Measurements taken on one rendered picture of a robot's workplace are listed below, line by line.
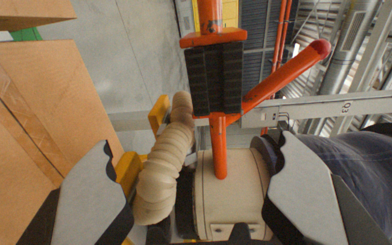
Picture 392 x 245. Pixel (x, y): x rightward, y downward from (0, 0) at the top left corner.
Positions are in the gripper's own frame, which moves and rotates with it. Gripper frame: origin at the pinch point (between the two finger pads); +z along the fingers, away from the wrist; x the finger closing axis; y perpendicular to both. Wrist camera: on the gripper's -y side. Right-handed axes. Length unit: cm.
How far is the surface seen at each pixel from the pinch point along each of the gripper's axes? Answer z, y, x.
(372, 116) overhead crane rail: 142, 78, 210
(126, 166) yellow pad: 3.0, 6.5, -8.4
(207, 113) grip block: 3.8, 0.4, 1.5
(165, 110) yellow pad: 20.1, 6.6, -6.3
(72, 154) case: 16.3, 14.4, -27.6
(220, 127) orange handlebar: 5.9, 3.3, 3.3
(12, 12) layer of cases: 60, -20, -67
